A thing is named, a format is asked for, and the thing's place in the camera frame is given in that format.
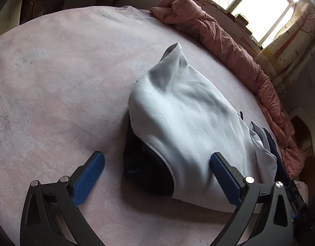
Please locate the navy and white jacket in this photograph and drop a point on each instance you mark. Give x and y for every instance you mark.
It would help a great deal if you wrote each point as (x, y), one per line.
(177, 120)

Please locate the pink floral bed sheet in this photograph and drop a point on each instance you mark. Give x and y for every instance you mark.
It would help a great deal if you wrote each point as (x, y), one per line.
(64, 83)

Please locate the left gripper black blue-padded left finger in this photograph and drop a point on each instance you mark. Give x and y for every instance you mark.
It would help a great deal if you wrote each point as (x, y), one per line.
(39, 225)

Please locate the pink quilted duvet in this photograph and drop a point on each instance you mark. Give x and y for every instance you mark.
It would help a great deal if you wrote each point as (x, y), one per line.
(186, 16)

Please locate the tree patterned curtain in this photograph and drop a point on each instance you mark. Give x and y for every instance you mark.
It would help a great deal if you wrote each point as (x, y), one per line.
(281, 59)

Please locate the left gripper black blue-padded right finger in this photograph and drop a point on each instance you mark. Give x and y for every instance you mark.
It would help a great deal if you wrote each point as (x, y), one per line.
(274, 224)

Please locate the books on window sill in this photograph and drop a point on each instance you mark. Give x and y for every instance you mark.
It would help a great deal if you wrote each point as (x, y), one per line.
(239, 19)

